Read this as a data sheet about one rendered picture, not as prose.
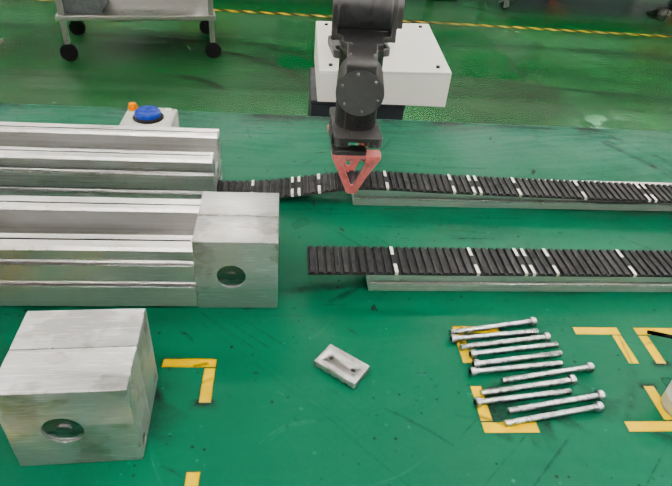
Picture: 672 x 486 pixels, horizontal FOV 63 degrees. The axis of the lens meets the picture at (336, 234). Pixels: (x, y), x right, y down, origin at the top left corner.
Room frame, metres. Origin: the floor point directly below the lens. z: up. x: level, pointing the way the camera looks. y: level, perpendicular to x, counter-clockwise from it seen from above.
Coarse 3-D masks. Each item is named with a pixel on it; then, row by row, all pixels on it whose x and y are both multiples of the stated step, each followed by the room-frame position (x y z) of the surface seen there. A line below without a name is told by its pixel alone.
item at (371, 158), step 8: (336, 152) 0.66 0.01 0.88; (344, 152) 0.66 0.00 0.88; (352, 152) 0.66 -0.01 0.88; (360, 152) 0.66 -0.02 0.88; (368, 152) 0.68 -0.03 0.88; (376, 152) 0.68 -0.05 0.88; (336, 160) 0.66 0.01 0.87; (344, 160) 0.67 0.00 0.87; (352, 160) 0.67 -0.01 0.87; (360, 160) 0.67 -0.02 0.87; (368, 160) 0.67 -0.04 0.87; (376, 160) 0.67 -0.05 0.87; (336, 168) 0.67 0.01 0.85; (344, 168) 0.68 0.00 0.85; (368, 168) 0.67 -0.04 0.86; (344, 176) 0.68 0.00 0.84; (360, 176) 0.68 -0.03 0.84; (344, 184) 0.68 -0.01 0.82; (352, 184) 0.69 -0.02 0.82; (360, 184) 0.68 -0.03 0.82; (352, 192) 0.68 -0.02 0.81
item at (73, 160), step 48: (0, 144) 0.67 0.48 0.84; (48, 144) 0.68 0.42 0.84; (96, 144) 0.69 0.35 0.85; (144, 144) 0.70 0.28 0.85; (192, 144) 0.71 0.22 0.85; (0, 192) 0.60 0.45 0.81; (48, 192) 0.61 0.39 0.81; (96, 192) 0.62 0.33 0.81; (144, 192) 0.63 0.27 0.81; (192, 192) 0.64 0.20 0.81
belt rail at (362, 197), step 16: (368, 192) 0.70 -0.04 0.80; (384, 192) 0.70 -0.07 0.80; (400, 192) 0.70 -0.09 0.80; (416, 192) 0.70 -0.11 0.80; (528, 208) 0.73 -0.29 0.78; (544, 208) 0.73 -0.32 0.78; (560, 208) 0.73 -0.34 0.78; (576, 208) 0.74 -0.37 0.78; (592, 208) 0.74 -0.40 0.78; (608, 208) 0.74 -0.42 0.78; (624, 208) 0.75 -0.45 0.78; (640, 208) 0.75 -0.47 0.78; (656, 208) 0.75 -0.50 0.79
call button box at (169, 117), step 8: (128, 112) 0.82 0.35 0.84; (168, 112) 0.83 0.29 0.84; (176, 112) 0.84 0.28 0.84; (128, 120) 0.79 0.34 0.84; (136, 120) 0.78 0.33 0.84; (144, 120) 0.79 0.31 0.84; (152, 120) 0.79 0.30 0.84; (160, 120) 0.79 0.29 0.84; (168, 120) 0.80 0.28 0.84; (176, 120) 0.82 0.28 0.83
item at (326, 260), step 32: (320, 256) 0.52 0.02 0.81; (352, 256) 0.53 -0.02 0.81; (384, 256) 0.53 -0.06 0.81; (416, 256) 0.54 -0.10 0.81; (448, 256) 0.54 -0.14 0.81; (480, 256) 0.55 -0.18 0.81; (512, 256) 0.56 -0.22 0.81; (544, 256) 0.56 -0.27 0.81; (576, 256) 0.57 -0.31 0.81; (608, 256) 0.57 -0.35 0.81; (640, 256) 0.58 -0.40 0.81
